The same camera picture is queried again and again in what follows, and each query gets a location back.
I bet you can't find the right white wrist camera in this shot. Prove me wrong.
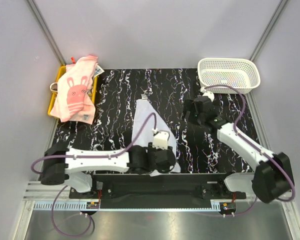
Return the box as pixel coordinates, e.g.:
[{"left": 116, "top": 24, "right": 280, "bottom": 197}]
[{"left": 200, "top": 87, "right": 215, "bottom": 102}]

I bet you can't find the left small circuit board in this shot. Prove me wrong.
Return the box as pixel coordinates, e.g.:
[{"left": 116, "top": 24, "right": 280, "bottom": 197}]
[{"left": 86, "top": 201, "right": 100, "bottom": 209}]

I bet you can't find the white perforated basket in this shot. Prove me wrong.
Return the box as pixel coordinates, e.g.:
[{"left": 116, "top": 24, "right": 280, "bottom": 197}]
[{"left": 197, "top": 57, "right": 261, "bottom": 95}]

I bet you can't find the beige cloth loop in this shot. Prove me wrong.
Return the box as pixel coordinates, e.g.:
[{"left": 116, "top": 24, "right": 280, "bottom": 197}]
[{"left": 49, "top": 82, "right": 58, "bottom": 93}]

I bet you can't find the pink bunny towel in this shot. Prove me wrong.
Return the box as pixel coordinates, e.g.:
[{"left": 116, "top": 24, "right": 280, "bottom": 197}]
[{"left": 50, "top": 55, "right": 98, "bottom": 125}]

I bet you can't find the slotted white cable duct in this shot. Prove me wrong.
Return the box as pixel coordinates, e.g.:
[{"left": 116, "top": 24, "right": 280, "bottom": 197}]
[{"left": 34, "top": 201, "right": 87, "bottom": 211}]

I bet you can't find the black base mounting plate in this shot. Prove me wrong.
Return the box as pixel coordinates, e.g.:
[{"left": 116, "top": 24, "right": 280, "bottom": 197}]
[{"left": 69, "top": 173, "right": 246, "bottom": 211}]

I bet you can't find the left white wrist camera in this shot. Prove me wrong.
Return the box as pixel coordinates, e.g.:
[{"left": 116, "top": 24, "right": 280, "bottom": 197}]
[{"left": 152, "top": 128, "right": 170, "bottom": 150}]

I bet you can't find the right small circuit board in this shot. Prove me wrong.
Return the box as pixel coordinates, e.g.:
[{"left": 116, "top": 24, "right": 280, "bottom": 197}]
[{"left": 222, "top": 202, "right": 236, "bottom": 211}]

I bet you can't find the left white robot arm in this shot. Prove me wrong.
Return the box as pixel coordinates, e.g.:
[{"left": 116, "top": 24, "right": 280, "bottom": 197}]
[{"left": 40, "top": 143, "right": 181, "bottom": 198}]

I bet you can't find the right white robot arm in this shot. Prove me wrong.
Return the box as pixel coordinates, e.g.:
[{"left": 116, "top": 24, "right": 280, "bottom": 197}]
[{"left": 181, "top": 96, "right": 296, "bottom": 204}]

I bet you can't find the light blue towel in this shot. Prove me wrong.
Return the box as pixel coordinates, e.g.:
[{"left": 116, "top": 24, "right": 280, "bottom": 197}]
[{"left": 130, "top": 94, "right": 182, "bottom": 177}]

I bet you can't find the black marble pattern mat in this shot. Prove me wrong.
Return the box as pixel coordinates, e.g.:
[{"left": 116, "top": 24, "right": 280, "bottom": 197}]
[{"left": 53, "top": 68, "right": 252, "bottom": 174}]

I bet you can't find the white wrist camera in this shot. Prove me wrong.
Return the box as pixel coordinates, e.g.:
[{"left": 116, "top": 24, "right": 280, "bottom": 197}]
[
  {"left": 200, "top": 87, "right": 215, "bottom": 102},
  {"left": 152, "top": 128, "right": 170, "bottom": 150}
]

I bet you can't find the small circuit board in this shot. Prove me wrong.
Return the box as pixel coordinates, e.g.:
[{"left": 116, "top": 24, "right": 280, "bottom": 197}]
[
  {"left": 86, "top": 201, "right": 100, "bottom": 209},
  {"left": 222, "top": 202, "right": 236, "bottom": 211}
]

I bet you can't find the yellow plastic bin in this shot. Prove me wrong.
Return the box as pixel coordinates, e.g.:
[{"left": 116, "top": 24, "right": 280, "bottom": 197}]
[{"left": 47, "top": 65, "right": 101, "bottom": 118}]

